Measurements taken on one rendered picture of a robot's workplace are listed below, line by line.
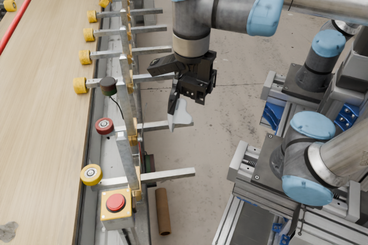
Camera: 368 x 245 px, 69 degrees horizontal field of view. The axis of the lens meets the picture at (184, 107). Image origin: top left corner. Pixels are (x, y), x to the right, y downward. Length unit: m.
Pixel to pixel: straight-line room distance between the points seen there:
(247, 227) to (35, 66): 1.55
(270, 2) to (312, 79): 0.83
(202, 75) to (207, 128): 1.85
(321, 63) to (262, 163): 0.50
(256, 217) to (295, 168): 1.09
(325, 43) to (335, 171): 0.63
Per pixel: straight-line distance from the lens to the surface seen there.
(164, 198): 1.95
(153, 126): 1.28
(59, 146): 1.27
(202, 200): 2.03
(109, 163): 1.49
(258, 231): 1.78
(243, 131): 2.43
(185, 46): 0.53
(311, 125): 0.82
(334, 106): 1.03
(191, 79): 0.59
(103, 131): 1.26
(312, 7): 0.60
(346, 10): 0.61
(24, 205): 1.17
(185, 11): 0.49
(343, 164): 0.69
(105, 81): 1.06
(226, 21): 0.48
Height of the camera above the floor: 1.83
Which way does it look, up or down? 45 degrees down
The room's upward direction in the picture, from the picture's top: straight up
